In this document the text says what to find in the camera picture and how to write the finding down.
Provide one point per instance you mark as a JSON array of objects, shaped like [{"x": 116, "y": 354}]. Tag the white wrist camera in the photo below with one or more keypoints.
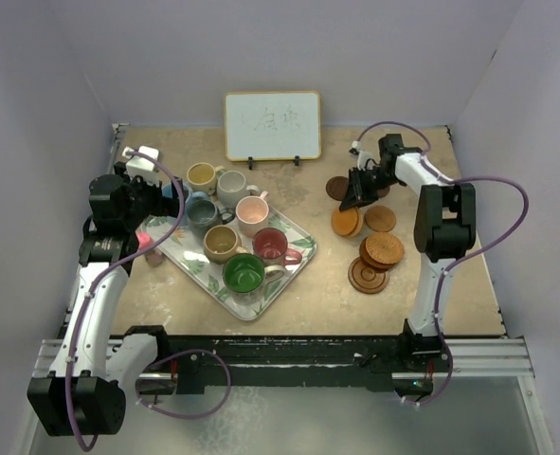
[
  {"x": 365, "y": 160},
  {"x": 139, "y": 163}
]

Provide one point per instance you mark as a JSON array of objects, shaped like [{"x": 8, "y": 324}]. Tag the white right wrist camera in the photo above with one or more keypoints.
[{"x": 365, "y": 160}]

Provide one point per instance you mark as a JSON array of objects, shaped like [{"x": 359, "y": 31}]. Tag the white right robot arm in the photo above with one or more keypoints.
[{"x": 444, "y": 231}]

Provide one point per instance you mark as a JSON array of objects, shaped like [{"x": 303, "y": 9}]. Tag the light blue ceramic cup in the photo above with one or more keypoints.
[{"x": 190, "y": 195}]

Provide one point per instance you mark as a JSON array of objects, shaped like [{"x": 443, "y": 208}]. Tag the green ceramic cup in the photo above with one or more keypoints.
[{"x": 245, "y": 274}]

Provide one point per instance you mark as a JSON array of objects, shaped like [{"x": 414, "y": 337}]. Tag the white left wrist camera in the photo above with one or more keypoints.
[{"x": 139, "y": 163}]

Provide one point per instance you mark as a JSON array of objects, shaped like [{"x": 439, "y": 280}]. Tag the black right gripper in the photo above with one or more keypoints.
[{"x": 357, "y": 194}]

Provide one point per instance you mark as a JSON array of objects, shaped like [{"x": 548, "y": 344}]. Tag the yellow ceramic cup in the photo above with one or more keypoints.
[{"x": 203, "y": 177}]

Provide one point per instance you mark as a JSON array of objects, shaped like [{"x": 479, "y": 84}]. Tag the black front rail base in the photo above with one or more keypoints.
[{"x": 366, "y": 362}]

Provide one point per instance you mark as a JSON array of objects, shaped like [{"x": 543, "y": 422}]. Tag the pink ceramic cup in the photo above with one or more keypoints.
[{"x": 252, "y": 213}]

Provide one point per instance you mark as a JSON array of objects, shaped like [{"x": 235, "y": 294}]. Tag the grey blue ceramic cup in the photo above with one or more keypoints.
[{"x": 204, "y": 215}]

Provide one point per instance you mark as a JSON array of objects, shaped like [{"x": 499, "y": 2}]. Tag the aluminium frame rail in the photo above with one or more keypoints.
[{"x": 487, "y": 358}]

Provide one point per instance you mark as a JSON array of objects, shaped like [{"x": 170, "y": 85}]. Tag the red ceramic cup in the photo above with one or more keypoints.
[{"x": 272, "y": 246}]

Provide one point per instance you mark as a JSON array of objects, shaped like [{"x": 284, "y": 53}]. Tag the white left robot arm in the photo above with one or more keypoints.
[{"x": 84, "y": 390}]

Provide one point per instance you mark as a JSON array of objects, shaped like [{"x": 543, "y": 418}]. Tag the light wooden coaster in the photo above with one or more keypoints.
[{"x": 380, "y": 219}]

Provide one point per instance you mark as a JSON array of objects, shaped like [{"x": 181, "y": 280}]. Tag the dark walnut coaster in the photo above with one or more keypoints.
[
  {"x": 337, "y": 187},
  {"x": 382, "y": 192}
]

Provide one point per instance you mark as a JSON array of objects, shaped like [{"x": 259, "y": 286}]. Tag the orange wooden coaster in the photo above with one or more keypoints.
[{"x": 347, "y": 223}]

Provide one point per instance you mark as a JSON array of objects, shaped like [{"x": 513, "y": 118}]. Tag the woven bamboo coaster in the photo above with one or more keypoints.
[
  {"x": 368, "y": 260},
  {"x": 385, "y": 248}
]

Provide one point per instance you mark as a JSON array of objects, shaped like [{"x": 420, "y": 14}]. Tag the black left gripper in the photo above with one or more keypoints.
[{"x": 163, "y": 206}]

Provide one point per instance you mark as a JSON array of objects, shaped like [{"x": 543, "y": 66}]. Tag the white ceramic cup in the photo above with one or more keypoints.
[{"x": 232, "y": 187}]

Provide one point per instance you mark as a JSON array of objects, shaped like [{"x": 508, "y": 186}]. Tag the tan ceramic cup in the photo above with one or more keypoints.
[{"x": 221, "y": 243}]

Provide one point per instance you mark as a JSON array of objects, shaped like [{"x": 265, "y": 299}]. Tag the floral serving tray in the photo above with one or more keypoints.
[{"x": 186, "y": 251}]

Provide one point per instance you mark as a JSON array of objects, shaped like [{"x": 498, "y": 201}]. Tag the small whiteboard with stand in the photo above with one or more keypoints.
[{"x": 272, "y": 126}]

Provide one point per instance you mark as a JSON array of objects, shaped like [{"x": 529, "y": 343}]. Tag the pink capped small bottle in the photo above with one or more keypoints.
[{"x": 152, "y": 256}]

